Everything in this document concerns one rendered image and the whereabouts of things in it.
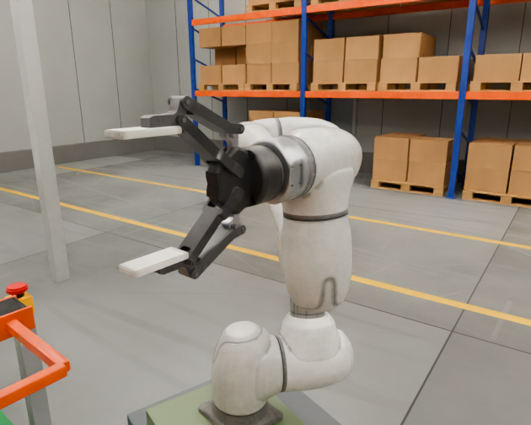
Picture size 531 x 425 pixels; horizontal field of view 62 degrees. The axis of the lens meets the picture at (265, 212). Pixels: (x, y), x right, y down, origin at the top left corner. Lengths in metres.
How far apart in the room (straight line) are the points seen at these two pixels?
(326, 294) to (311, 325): 0.55
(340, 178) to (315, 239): 0.10
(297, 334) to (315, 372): 0.11
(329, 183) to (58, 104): 10.84
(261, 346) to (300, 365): 0.12
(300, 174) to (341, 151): 0.09
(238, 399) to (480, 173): 6.51
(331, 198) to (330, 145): 0.08
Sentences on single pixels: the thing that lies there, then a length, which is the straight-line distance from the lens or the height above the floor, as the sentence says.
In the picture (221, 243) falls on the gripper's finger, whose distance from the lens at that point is 0.53.
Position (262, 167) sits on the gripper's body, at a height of 1.61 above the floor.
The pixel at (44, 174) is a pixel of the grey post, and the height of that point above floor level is 0.99.
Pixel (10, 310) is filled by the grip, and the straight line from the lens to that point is 1.04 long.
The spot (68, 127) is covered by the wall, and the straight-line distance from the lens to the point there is 11.48.
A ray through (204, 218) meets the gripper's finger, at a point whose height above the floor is 1.55.
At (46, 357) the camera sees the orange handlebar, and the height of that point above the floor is 1.26.
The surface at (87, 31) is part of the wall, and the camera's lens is 11.92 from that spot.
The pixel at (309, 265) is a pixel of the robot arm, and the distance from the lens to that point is 0.66.
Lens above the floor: 1.70
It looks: 16 degrees down
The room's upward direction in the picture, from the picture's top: straight up
